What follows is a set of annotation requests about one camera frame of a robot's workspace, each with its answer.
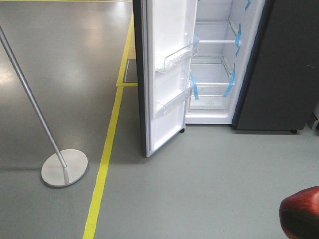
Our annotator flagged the clear fridge crisper drawer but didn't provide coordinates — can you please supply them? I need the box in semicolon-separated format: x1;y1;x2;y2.
191;83;234;98

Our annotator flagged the dark grey fridge body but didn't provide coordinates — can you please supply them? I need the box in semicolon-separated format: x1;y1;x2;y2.
186;0;319;133

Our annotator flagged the silver floor stand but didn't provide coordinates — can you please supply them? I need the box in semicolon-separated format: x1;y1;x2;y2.
0;30;88;188

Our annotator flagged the red yellow apple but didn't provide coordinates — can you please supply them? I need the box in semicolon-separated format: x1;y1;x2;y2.
279;186;319;239

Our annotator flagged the lower clear door bin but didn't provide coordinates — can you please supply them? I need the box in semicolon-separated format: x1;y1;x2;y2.
155;83;192;117

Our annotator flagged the middle clear door bin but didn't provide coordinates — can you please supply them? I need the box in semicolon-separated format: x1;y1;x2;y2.
155;35;199;73

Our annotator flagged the dark floor sign white text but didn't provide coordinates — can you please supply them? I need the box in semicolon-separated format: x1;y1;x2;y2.
124;59;138;83

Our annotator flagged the clear door bin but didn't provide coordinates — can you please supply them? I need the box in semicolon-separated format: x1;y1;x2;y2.
155;83;192;117
155;35;199;73

